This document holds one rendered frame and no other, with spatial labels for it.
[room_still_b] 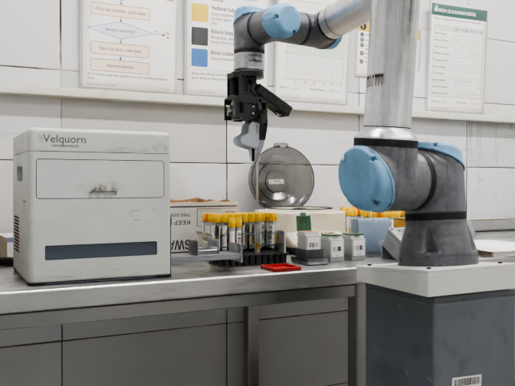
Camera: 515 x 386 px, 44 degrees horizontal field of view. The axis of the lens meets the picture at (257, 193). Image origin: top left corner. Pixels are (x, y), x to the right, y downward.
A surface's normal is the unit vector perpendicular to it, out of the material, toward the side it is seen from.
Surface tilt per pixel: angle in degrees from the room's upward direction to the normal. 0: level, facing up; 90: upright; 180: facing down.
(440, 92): 94
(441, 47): 92
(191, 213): 94
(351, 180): 97
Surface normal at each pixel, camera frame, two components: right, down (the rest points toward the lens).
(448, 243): 0.00, -0.36
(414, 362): -0.89, 0.00
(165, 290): 0.45, 0.01
